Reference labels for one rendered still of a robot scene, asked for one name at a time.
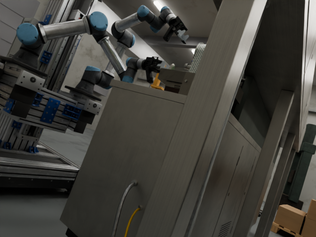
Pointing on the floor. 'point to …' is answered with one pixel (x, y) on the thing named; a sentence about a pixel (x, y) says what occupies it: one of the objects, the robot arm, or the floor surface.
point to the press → (299, 169)
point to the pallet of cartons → (296, 220)
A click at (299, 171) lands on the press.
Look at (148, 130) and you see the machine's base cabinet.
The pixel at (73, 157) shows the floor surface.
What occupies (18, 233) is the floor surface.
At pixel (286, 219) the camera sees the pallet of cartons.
